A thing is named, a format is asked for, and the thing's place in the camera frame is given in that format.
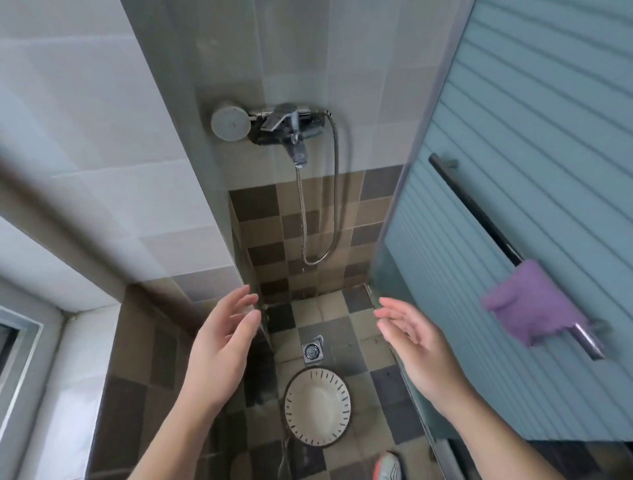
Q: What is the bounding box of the person's left forearm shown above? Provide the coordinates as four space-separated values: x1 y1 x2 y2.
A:
128 388 221 480

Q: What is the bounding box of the person's right hand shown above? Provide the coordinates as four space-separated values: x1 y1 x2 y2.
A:
373 297 476 407

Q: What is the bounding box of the person's right forearm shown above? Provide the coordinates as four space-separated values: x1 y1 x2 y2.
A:
437 388 564 480

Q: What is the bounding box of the frosted glass shower door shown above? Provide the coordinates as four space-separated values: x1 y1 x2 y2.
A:
368 0 633 442

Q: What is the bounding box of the grey window frame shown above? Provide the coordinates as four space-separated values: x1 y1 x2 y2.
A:
0 278 66 480

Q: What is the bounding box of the person's left hand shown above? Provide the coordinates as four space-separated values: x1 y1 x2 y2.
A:
179 284 262 411

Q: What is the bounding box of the metal door handle bar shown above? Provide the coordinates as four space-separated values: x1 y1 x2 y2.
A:
428 153 610 361

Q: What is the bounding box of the white round shower head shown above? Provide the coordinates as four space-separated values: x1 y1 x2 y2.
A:
211 104 252 142

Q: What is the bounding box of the square metal floor drain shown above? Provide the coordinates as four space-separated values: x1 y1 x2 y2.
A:
302 336 325 366

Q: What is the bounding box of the white plate with dark rim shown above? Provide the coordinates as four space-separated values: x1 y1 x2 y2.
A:
282 367 353 448

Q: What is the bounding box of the person's grey shoe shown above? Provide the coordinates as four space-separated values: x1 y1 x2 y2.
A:
373 450 407 480

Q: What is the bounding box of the chrome shower mixer tap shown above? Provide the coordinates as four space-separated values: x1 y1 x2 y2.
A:
248 103 327 166

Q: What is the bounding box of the metal shower hose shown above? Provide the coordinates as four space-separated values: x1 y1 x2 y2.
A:
295 111 341 267

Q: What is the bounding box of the purple cloth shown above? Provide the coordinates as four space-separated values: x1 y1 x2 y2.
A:
481 259 589 347

